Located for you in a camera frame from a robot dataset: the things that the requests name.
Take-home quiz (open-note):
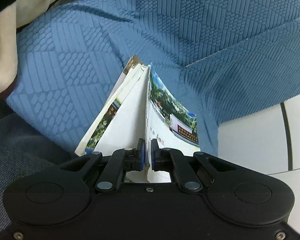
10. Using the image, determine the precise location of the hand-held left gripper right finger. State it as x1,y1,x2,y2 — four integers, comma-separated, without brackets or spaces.
151,139,237,193

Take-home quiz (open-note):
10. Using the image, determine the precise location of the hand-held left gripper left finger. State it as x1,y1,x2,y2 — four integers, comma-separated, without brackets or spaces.
59,139,145,193

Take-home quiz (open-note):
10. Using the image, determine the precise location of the white photo booklet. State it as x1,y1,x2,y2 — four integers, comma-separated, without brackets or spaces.
95,62,201,181
74,62,143,156

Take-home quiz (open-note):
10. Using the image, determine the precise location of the blue quilted chair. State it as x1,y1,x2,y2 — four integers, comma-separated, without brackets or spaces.
182,0,300,158
5,0,240,156

